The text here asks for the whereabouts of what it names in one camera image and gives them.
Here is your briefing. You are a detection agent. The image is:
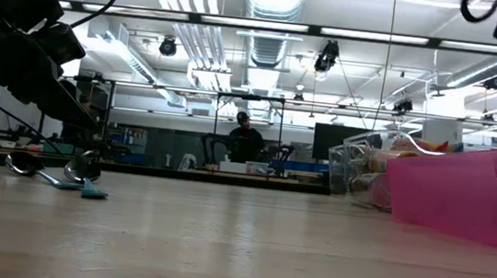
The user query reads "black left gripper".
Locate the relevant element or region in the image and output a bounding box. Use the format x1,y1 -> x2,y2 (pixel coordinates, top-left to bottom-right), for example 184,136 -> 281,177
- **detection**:
0,0 -> 113,133

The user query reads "blue yellow ramen packet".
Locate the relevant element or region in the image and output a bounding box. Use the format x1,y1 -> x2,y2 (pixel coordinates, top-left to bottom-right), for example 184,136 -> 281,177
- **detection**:
448,140 -> 466,156

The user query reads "black monitor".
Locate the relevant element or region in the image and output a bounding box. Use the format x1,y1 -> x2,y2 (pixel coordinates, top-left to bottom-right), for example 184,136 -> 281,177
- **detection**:
310,121 -> 374,167

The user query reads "clear plastic bin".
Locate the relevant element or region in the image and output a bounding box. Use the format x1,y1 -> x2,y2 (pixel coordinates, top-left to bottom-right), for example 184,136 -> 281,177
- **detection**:
322,122 -> 447,219

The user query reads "pink plastic bin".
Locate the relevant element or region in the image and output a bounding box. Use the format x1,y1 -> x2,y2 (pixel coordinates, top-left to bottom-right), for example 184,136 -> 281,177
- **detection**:
379,134 -> 497,252

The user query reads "black spoon teal handle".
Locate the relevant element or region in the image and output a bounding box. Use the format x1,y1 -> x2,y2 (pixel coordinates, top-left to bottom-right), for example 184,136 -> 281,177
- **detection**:
60,146 -> 114,202
1,149 -> 90,193

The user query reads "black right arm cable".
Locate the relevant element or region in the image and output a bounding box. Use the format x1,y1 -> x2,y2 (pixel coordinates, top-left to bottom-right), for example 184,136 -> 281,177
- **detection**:
457,0 -> 497,27

